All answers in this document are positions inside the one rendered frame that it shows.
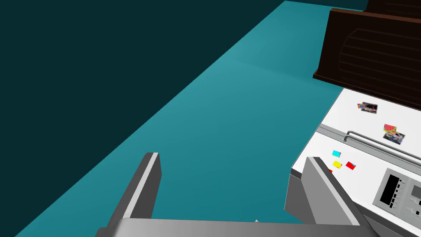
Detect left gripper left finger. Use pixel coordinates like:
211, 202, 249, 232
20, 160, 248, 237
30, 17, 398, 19
107, 152, 162, 228

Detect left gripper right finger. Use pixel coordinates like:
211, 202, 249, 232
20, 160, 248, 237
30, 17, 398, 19
301, 156, 372, 226

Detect white refrigerator with magnets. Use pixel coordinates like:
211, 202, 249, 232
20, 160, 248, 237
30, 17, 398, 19
284, 87, 421, 237

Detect dark brown wooden cabinet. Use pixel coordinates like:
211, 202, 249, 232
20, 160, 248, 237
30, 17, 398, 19
312, 0, 421, 110

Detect grey refrigerator handle bar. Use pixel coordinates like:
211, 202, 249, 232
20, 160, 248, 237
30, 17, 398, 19
343, 130, 421, 166

